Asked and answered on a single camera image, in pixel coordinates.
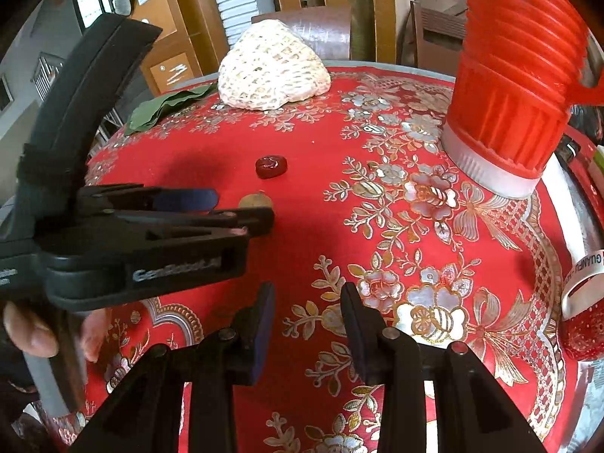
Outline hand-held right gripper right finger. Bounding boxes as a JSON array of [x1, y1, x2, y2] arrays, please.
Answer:
[[340, 282, 548, 453]]

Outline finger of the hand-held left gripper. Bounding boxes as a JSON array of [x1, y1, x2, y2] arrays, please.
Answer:
[[78, 184, 220, 214], [101, 206, 276, 252]]

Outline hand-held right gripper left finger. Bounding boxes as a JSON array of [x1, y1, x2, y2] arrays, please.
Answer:
[[71, 282, 277, 453]]

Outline brown longan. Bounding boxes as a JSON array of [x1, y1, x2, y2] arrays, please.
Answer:
[[237, 192, 274, 211]]

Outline person's left hand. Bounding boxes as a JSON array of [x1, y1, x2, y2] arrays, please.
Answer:
[[0, 301, 111, 365]]

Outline metal stair railing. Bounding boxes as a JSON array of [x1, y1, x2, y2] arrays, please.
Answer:
[[33, 52, 67, 105]]

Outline dark red jujube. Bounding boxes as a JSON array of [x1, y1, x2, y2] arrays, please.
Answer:
[[255, 154, 288, 180]]

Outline red floral tablecloth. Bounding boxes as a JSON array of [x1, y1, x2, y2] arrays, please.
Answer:
[[40, 59, 590, 453]]

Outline green leaves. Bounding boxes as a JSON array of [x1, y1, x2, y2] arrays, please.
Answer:
[[123, 82, 219, 137]]

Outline window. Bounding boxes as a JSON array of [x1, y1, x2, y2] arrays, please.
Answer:
[[71, 0, 116, 29]]

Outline brown wooden cabinet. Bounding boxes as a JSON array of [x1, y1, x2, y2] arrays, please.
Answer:
[[120, 0, 222, 95]]

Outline white foam net pile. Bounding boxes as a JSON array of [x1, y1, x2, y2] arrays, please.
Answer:
[[218, 20, 331, 111]]

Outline brown padded chair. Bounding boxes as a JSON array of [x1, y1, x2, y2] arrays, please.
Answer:
[[250, 0, 352, 62]]

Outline dark wooden chair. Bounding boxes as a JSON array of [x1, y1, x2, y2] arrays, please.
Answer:
[[410, 0, 468, 76]]

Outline red ribbed thermos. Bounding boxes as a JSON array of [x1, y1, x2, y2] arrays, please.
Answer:
[[441, 0, 595, 199]]

